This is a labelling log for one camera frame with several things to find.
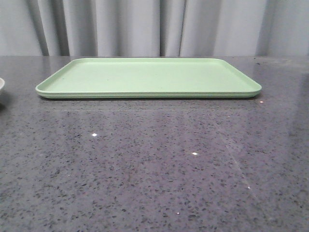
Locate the cream speckled round plate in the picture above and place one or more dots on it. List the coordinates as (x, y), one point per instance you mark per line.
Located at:
(3, 93)

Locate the light green plastic tray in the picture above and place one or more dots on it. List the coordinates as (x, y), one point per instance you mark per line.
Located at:
(148, 78)

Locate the grey pleated curtain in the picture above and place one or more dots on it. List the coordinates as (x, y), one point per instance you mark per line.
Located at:
(152, 28)

